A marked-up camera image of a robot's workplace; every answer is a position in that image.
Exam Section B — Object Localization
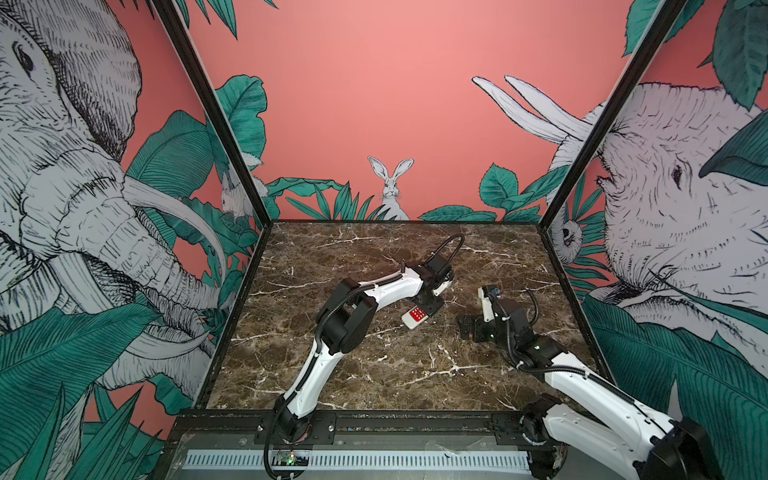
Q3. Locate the white remote control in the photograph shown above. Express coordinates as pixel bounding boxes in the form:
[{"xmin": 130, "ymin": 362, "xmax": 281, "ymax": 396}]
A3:
[{"xmin": 401, "ymin": 305, "xmax": 429, "ymax": 330}]

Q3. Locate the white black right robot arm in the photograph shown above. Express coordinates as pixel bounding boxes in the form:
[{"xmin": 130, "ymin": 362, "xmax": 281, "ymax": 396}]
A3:
[{"xmin": 459, "ymin": 286, "xmax": 724, "ymax": 479}]

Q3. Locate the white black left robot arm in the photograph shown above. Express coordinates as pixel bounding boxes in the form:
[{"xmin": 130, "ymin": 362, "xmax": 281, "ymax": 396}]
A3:
[{"xmin": 273, "ymin": 253, "xmax": 454, "ymax": 443}]

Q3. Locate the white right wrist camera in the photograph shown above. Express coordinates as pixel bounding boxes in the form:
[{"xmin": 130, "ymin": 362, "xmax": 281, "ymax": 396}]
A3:
[{"xmin": 478, "ymin": 285, "xmax": 500, "ymax": 323}]

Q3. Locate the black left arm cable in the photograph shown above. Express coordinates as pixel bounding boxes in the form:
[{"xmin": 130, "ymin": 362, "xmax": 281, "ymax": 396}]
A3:
[{"xmin": 419, "ymin": 233, "xmax": 466, "ymax": 268}]

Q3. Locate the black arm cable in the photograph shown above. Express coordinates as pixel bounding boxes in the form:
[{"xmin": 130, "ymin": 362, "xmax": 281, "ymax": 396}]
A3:
[
  {"xmin": 419, "ymin": 233, "xmax": 466, "ymax": 268},
  {"xmin": 521, "ymin": 287, "xmax": 541, "ymax": 328}
]

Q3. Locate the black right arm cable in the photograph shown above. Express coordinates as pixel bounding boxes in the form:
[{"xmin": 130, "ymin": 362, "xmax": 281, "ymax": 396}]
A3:
[{"xmin": 521, "ymin": 287, "xmax": 541, "ymax": 328}]

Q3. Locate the black front mounting rail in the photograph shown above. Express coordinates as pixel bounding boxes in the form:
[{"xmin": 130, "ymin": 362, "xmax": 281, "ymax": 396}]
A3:
[{"xmin": 168, "ymin": 407, "xmax": 543, "ymax": 447}]

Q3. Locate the white slotted cable duct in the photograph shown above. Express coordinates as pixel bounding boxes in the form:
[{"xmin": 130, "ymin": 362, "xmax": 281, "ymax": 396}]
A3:
[{"xmin": 182, "ymin": 449, "xmax": 531, "ymax": 474}]

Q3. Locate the black corner frame post right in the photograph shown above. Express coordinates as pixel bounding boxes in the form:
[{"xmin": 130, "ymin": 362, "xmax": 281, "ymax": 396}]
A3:
[{"xmin": 538, "ymin": 0, "xmax": 687, "ymax": 232}]

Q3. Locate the black corner frame post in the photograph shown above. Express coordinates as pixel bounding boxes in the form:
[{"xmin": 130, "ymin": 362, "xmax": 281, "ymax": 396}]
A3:
[
  {"xmin": 538, "ymin": 0, "xmax": 687, "ymax": 232},
  {"xmin": 152, "ymin": 0, "xmax": 273, "ymax": 227}
]

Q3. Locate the black corner frame post left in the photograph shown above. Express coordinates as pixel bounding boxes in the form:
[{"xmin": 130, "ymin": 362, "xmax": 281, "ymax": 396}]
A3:
[{"xmin": 152, "ymin": 0, "xmax": 273, "ymax": 227}]

